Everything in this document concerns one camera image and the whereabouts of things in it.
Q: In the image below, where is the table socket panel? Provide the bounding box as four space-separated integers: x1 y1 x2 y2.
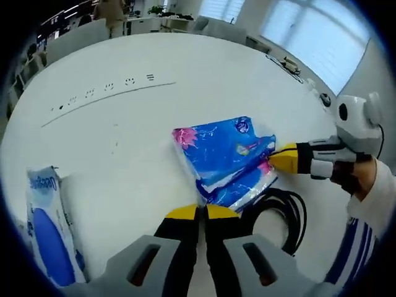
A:
40 72 178 129

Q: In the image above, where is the small window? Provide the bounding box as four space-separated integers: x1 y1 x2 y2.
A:
197 0 246 20

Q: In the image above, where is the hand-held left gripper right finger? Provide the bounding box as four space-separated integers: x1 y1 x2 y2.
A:
204 204 323 297

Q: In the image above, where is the white device on table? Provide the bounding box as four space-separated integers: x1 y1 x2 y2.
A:
282 56 301 75

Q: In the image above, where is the person's right hand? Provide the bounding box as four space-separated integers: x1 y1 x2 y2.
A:
329 156 378 204

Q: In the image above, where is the black cable item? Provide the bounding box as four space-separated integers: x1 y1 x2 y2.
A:
239 187 308 257

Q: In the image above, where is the blue tissue pack item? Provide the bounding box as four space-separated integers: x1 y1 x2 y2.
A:
171 116 280 215

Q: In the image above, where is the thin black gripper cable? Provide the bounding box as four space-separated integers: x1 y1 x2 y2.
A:
376 122 386 158

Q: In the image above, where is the white packet with blue oval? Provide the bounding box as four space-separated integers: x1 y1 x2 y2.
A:
25 165 88 288

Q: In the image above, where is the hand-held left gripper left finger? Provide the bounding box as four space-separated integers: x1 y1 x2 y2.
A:
84 204 200 297

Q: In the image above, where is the large window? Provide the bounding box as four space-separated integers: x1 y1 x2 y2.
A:
259 0 372 94

